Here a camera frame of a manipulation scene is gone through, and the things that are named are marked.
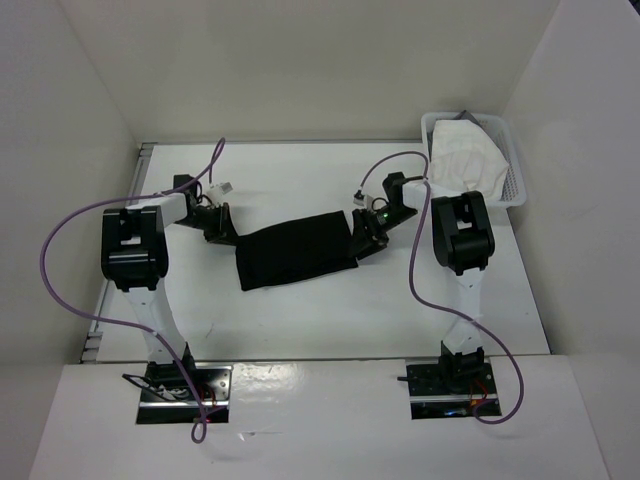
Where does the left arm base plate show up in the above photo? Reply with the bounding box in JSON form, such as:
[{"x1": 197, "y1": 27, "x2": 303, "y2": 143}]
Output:
[{"x1": 122, "y1": 363, "x2": 232, "y2": 425}]

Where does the black skirt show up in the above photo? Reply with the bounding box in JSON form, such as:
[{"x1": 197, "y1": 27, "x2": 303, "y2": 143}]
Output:
[{"x1": 235, "y1": 211, "x2": 358, "y2": 291}]

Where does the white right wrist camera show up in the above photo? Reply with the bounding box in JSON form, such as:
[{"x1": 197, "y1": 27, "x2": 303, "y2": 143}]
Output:
[{"x1": 353, "y1": 189, "x2": 373, "y2": 209}]

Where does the white plastic basket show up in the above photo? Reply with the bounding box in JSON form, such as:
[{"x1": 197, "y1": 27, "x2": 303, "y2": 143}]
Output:
[{"x1": 421, "y1": 110, "x2": 527, "y2": 208}]

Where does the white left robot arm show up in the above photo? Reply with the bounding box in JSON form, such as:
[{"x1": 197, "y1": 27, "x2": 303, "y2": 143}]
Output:
[{"x1": 101, "y1": 174, "x2": 237, "y2": 400}]

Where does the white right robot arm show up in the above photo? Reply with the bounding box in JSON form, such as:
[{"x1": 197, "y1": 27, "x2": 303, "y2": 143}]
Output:
[{"x1": 349, "y1": 172, "x2": 495, "y2": 393}]

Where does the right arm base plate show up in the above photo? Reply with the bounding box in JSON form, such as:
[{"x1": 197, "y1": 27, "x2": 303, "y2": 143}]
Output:
[{"x1": 397, "y1": 360, "x2": 502, "y2": 420}]

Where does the dark grey garment in basket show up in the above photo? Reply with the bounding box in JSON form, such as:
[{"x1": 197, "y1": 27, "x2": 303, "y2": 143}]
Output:
[{"x1": 454, "y1": 110, "x2": 480, "y2": 125}]

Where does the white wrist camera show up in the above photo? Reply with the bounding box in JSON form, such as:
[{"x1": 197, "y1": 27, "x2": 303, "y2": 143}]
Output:
[
  {"x1": 206, "y1": 182, "x2": 233, "y2": 203},
  {"x1": 353, "y1": 189, "x2": 373, "y2": 209}
]

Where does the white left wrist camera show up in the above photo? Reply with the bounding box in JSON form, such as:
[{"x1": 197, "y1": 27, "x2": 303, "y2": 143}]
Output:
[{"x1": 206, "y1": 182, "x2": 233, "y2": 203}]

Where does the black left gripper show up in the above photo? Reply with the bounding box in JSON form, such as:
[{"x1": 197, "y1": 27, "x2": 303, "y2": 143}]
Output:
[{"x1": 173, "y1": 202, "x2": 242, "y2": 247}]

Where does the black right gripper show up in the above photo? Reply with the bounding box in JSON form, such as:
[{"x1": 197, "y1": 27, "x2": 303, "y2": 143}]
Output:
[{"x1": 348, "y1": 205, "x2": 419, "y2": 260}]

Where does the white skirt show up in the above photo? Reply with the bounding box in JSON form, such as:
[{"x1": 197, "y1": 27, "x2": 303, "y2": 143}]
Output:
[{"x1": 429, "y1": 120, "x2": 509, "y2": 201}]

